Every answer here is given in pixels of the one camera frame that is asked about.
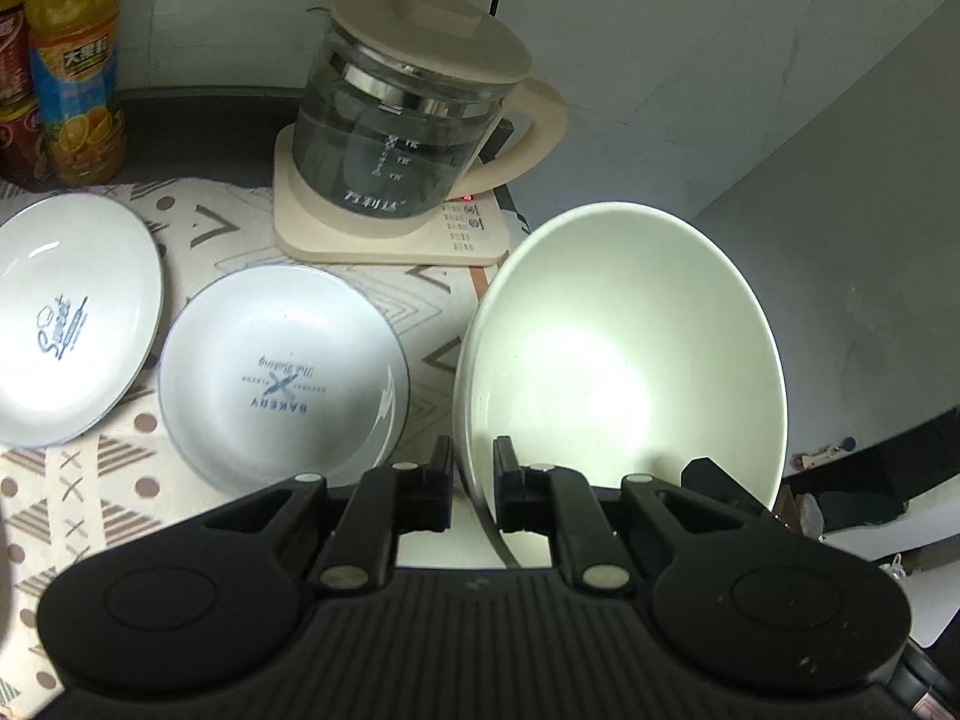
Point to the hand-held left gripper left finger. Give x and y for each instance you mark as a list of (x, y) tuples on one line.
[(442, 491)]

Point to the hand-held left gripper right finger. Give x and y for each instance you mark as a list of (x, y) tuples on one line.
[(502, 491)]

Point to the large plain white bowl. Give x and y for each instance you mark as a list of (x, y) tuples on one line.
[(622, 360)]

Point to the white plate with crossed-tools print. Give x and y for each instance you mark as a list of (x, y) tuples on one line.
[(277, 382)]

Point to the white plate with script print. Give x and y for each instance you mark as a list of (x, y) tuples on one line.
[(67, 322)]

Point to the beige kettle heating base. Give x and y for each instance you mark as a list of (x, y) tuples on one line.
[(465, 236)]

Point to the patterned table mat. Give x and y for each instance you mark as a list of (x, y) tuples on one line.
[(202, 229)]

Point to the glass kettle with beige lid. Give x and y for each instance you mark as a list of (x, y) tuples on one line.
[(390, 112)]

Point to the orange juice bottle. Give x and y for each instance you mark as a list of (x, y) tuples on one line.
[(75, 67)]

